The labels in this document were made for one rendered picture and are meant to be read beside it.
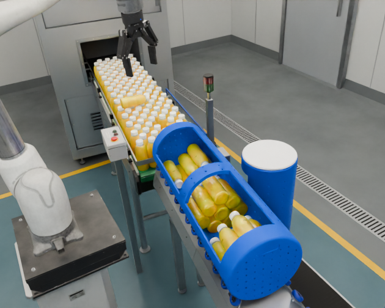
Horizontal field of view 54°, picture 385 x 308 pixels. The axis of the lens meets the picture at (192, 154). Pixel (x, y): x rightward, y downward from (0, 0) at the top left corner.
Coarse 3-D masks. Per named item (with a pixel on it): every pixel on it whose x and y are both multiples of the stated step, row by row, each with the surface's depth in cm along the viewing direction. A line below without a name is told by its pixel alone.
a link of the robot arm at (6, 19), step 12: (12, 0) 109; (24, 0) 110; (36, 0) 112; (48, 0) 116; (0, 12) 105; (12, 12) 107; (24, 12) 110; (36, 12) 113; (0, 24) 106; (12, 24) 109
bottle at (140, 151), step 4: (136, 148) 206; (140, 148) 205; (144, 148) 207; (136, 152) 207; (140, 152) 206; (144, 152) 207; (136, 156) 209; (140, 156) 207; (144, 156) 208; (144, 164) 211; (148, 164) 214; (140, 168) 212; (144, 168) 212
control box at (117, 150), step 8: (112, 128) 215; (104, 136) 208; (112, 136) 207; (120, 136) 207; (104, 144) 211; (112, 144) 200; (120, 144) 201; (112, 152) 202; (120, 152) 204; (112, 160) 204
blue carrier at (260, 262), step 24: (168, 144) 192; (216, 168) 153; (240, 192) 167; (192, 216) 147; (264, 216) 151; (240, 240) 122; (264, 240) 119; (288, 240) 123; (216, 264) 130; (240, 264) 120; (264, 264) 125; (288, 264) 130; (240, 288) 126; (264, 288) 132
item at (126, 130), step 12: (96, 72) 310; (120, 72) 303; (132, 84) 280; (108, 96) 272; (156, 96) 260; (132, 108) 245; (144, 108) 247; (120, 120) 245; (144, 120) 232; (156, 120) 234
